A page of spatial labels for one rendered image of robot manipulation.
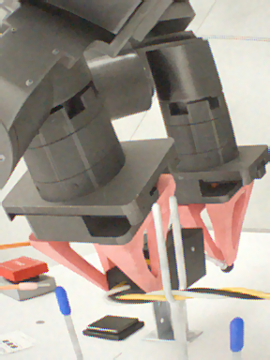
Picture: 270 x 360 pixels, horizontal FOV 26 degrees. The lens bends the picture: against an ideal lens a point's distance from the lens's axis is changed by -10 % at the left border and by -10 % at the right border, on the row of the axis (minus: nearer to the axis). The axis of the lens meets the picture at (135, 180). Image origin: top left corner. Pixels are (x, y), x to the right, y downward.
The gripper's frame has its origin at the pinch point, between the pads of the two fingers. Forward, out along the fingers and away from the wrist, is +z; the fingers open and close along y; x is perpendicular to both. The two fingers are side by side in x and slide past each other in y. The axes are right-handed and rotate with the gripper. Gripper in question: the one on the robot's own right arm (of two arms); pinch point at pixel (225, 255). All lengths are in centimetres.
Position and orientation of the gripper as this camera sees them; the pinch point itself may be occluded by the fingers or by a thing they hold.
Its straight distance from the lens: 55.4
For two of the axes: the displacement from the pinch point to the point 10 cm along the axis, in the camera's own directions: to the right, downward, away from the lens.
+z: 2.4, 9.3, 2.8
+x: 5.2, -3.6, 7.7
